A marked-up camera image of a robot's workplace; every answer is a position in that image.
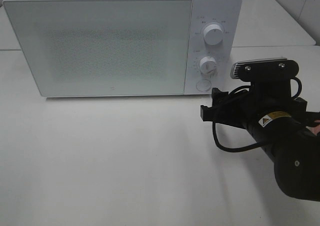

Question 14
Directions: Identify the lower white timer knob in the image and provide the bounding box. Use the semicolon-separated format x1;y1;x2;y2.
199;57;217;75

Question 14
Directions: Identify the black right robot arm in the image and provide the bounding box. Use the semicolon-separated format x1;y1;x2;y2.
200;85;320;201

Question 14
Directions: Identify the black camera cable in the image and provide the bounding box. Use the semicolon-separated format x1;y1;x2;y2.
211;76;303;152

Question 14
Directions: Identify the upper white power knob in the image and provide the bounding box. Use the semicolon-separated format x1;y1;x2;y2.
203;23;224;46

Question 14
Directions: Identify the pink round plate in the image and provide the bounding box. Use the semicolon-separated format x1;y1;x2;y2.
307;120;320;137

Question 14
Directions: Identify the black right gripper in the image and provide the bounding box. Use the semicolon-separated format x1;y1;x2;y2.
200;82;307;133

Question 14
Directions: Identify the white microwave door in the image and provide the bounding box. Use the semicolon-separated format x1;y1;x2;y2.
4;0;191;97

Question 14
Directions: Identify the round door release button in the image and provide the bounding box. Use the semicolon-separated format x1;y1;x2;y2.
196;80;212;92

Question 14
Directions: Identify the white microwave oven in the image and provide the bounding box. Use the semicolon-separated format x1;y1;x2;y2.
2;0;242;97

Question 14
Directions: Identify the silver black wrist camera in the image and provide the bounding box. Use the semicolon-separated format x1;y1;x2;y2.
230;58;299;82

